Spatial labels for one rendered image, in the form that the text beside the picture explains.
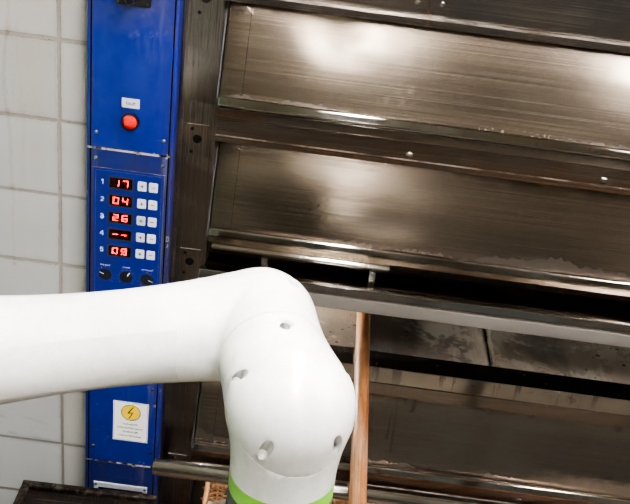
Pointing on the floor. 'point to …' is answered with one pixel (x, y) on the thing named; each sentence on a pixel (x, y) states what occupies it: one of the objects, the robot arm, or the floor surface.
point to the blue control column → (157, 125)
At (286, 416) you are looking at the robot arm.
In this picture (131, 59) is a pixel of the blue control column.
